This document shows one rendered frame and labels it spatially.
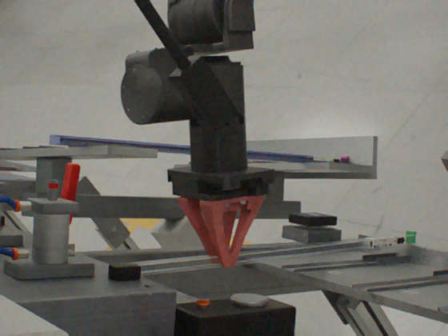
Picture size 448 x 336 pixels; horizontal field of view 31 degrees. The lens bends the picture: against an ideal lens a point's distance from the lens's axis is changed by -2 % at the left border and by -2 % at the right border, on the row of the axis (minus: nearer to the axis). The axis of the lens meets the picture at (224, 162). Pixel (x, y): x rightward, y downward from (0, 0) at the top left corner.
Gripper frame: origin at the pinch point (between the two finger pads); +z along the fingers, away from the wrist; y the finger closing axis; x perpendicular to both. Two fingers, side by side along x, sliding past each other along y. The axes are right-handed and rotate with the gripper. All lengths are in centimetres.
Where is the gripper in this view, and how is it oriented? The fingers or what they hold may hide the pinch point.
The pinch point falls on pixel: (223, 258)
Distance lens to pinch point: 85.4
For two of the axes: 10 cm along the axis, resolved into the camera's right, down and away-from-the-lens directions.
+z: 0.4, 9.9, 1.1
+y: 6.0, 0.6, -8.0
